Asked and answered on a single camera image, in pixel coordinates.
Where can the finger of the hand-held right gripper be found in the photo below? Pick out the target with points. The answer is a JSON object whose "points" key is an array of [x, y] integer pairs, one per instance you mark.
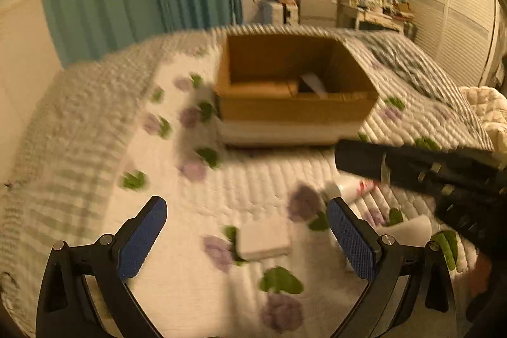
{"points": [[360, 160]]}

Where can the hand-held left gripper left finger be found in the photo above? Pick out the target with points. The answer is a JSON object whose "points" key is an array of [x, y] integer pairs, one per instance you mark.
{"points": [[143, 239]]}

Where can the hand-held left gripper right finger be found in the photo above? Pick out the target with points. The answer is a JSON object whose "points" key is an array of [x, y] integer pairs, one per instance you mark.
{"points": [[351, 243]]}

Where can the white bottle with red label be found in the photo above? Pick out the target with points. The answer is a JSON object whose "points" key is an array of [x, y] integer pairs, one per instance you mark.
{"points": [[348, 189]]}

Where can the brown cardboard box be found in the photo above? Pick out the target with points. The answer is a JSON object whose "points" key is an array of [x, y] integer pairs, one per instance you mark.
{"points": [[293, 116]]}

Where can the white rectangular box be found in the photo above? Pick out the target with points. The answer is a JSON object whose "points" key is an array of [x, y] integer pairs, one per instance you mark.
{"points": [[263, 241]]}

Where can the white plastic container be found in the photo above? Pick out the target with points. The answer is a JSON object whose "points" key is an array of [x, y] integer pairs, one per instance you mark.
{"points": [[410, 229]]}

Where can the white fluffy comforter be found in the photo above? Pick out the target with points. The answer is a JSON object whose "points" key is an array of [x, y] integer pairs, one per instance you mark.
{"points": [[489, 112]]}

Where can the white paper slip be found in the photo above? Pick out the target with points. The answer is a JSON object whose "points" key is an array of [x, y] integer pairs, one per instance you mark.
{"points": [[313, 82]]}

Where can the floral quilted bed cover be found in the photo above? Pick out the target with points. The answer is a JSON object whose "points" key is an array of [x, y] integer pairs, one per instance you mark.
{"points": [[99, 148]]}

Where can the grey striped blanket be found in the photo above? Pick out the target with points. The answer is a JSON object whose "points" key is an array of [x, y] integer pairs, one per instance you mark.
{"points": [[416, 68]]}

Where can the cluttered wooden desk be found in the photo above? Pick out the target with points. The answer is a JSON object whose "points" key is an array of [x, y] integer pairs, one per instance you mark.
{"points": [[372, 17]]}

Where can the grey small cabinet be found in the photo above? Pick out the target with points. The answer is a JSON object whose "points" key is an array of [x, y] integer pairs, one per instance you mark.
{"points": [[319, 7]]}

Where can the white appliance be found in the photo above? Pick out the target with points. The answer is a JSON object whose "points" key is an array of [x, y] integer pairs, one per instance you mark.
{"points": [[277, 11]]}

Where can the white louvred wardrobe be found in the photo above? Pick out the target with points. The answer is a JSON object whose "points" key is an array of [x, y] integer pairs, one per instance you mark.
{"points": [[451, 13]]}

